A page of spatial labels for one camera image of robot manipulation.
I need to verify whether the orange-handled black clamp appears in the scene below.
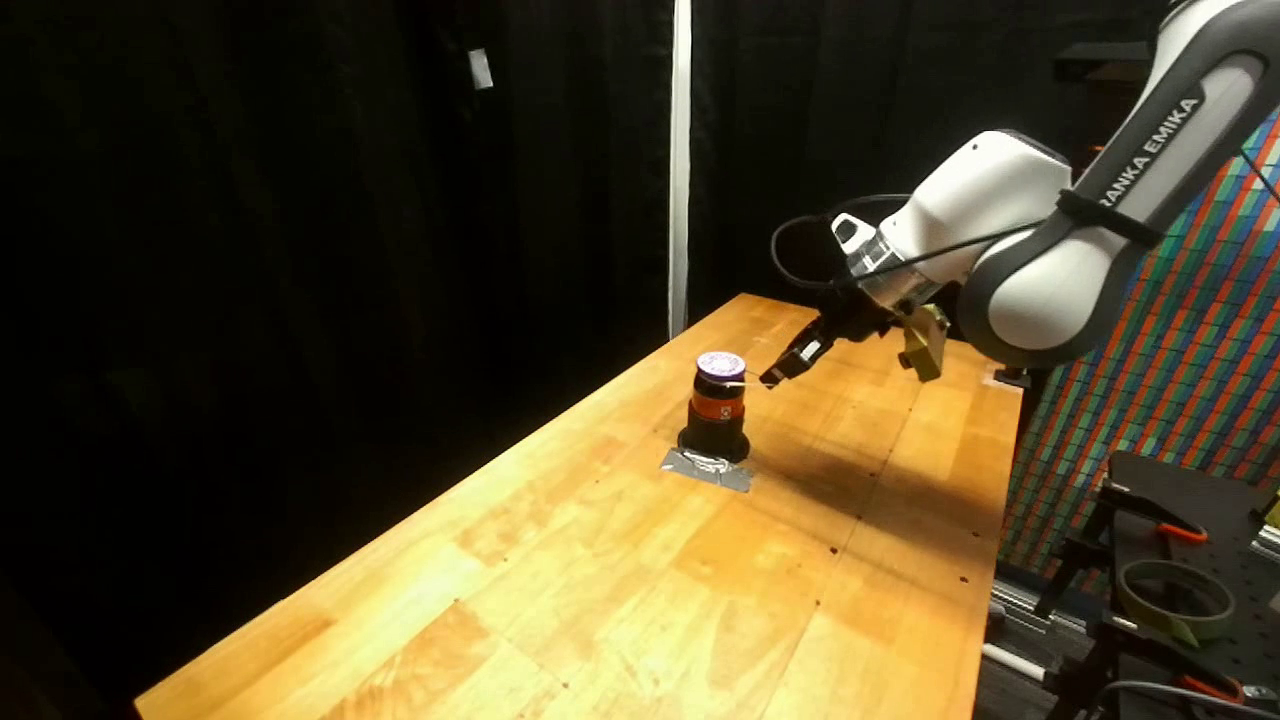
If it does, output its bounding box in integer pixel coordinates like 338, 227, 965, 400
1031, 447, 1280, 634

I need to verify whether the black curtain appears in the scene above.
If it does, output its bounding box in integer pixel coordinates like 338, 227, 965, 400
0, 0, 676, 698
687, 0, 1163, 305

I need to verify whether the white tag on curtain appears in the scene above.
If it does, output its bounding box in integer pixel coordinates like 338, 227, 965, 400
462, 44, 500, 97

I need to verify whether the dark jar with orange label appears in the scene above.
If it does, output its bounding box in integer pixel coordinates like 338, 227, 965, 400
684, 350, 754, 467

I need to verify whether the gray tape roll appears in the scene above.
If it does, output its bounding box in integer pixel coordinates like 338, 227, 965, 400
1110, 555, 1238, 636

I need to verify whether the white vertical pole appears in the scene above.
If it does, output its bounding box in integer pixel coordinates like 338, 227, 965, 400
663, 0, 695, 341

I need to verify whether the colourful patterned panel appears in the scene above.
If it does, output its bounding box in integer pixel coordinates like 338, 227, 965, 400
998, 104, 1280, 582

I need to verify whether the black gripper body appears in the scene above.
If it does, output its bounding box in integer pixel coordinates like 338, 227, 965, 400
795, 277, 929, 358

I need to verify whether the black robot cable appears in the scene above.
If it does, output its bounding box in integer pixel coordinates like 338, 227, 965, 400
768, 189, 1072, 302

